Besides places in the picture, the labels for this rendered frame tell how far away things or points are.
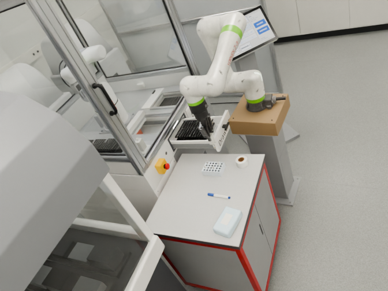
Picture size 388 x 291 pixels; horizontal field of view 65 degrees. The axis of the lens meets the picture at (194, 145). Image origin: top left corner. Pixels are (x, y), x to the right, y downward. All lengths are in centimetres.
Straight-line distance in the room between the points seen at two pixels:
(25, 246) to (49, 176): 21
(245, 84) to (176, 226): 94
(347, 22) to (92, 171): 399
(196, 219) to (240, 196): 27
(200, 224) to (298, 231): 97
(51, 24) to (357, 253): 215
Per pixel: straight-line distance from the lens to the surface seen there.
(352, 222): 247
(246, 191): 172
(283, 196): 258
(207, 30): 179
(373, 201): 258
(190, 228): 167
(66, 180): 111
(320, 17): 464
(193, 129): 204
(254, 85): 195
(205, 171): 186
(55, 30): 148
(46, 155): 110
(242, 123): 201
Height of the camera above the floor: 204
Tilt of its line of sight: 37 degrees down
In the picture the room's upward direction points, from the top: 25 degrees counter-clockwise
